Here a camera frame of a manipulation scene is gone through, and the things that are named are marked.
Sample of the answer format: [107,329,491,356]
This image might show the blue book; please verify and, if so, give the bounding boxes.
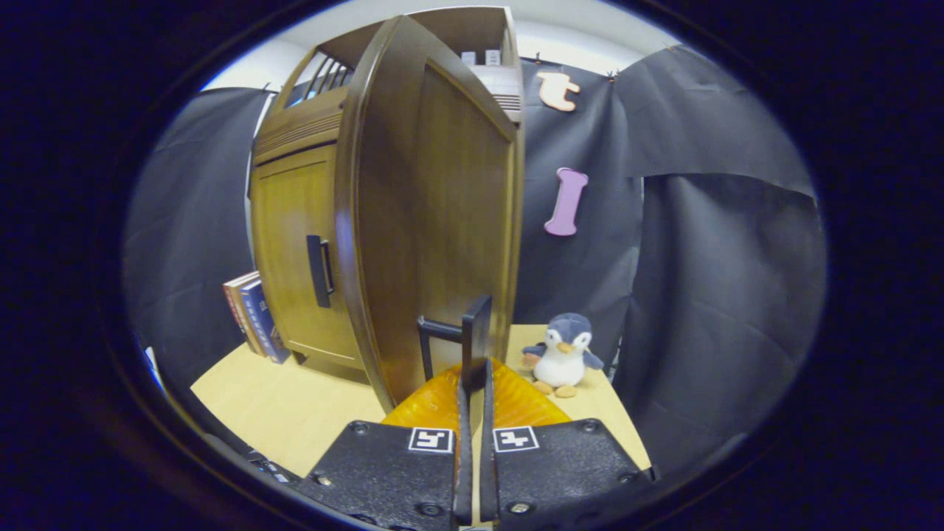
[242,279,290,364]

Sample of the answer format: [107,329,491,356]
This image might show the wooden double-door shoe cabinet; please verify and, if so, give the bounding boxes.
[247,6,526,384]

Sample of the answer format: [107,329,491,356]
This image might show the plush penguin toy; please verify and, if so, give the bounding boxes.
[522,313,604,399]

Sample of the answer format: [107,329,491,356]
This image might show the black backdrop cloth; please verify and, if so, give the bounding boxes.
[122,44,827,480]

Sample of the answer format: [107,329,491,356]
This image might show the black door handle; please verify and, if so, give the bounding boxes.
[307,235,335,308]
[417,295,493,395]

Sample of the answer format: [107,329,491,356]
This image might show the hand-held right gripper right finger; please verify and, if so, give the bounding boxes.
[479,359,656,531]

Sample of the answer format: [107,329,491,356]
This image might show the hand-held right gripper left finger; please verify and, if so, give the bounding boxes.
[310,361,473,531]

